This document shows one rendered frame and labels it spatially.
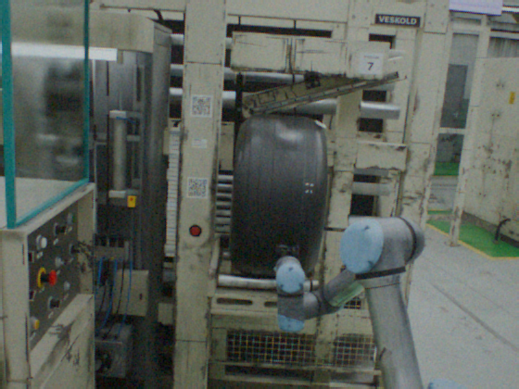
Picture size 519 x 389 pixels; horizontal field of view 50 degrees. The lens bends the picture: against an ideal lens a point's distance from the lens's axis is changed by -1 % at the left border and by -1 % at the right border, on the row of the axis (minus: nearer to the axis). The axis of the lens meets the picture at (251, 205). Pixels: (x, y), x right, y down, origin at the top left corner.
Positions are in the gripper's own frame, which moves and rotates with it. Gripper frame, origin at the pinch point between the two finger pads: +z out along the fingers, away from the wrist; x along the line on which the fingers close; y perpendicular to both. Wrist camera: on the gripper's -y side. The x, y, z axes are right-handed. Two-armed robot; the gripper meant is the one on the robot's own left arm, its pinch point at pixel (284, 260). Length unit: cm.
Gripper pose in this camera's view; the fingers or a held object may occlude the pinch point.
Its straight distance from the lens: 188.5
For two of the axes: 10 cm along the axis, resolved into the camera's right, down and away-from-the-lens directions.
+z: 0.1, -1.0, 9.9
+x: -10.0, -0.7, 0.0
